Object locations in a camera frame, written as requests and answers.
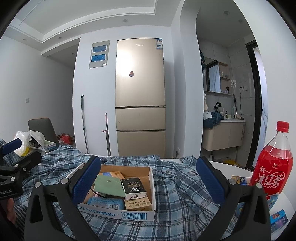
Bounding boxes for blue clothes on vanity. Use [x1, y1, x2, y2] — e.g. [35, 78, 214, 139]
[203, 111, 224, 129]

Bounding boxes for orange blue small box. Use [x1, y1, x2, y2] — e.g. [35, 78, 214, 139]
[99, 171, 125, 180]

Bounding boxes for grey chair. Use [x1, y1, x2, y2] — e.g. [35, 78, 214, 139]
[28, 118, 59, 145]

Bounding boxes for gold blue small box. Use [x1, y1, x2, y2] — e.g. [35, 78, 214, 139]
[231, 176, 251, 186]

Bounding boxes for grey wall panel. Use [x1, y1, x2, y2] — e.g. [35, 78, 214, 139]
[89, 41, 110, 68]

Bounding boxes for black Face tissue pack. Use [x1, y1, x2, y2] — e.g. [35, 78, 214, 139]
[121, 177, 147, 200]

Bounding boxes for dark broom handle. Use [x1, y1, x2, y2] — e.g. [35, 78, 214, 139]
[101, 113, 111, 156]

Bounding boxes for red bag on floor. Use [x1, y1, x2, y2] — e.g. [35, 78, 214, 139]
[58, 133, 73, 145]

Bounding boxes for blue purple small box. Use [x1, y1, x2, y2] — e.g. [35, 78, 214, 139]
[270, 209, 288, 233]

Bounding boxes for red iced tea bottle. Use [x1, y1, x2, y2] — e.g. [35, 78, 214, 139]
[250, 121, 293, 196]

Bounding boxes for green felt pouch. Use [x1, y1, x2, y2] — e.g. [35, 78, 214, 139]
[94, 175, 125, 197]

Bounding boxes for blue tissue pack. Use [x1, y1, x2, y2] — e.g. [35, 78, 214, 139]
[87, 196, 125, 210]

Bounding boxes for bathroom mirror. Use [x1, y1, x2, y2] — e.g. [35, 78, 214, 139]
[206, 60, 221, 93]

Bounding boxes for person's left hand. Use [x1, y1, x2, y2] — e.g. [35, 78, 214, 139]
[1, 198, 16, 224]

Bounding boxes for grey mop handle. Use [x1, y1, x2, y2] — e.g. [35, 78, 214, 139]
[81, 95, 89, 154]

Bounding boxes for white plastic bag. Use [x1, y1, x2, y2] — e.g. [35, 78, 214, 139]
[14, 131, 46, 157]

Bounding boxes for cardboard box tray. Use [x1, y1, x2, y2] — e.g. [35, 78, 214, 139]
[77, 165, 156, 221]

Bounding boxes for red gold cigarette pack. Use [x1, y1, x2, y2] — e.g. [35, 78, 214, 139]
[124, 196, 152, 211]

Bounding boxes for gold three-door refrigerator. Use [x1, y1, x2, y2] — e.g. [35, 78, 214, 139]
[115, 38, 166, 157]

